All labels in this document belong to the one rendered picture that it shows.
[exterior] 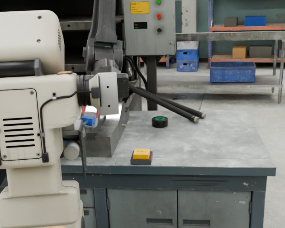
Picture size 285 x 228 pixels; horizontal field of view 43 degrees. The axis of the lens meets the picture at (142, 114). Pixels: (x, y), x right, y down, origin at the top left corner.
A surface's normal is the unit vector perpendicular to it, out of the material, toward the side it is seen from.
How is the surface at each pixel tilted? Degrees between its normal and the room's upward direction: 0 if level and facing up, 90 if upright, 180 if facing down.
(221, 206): 90
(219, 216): 90
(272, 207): 0
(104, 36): 72
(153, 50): 90
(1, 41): 48
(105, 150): 90
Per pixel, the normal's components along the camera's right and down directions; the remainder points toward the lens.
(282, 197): -0.04, -0.95
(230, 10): -0.25, 0.30
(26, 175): 0.08, 0.17
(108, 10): 0.22, -0.03
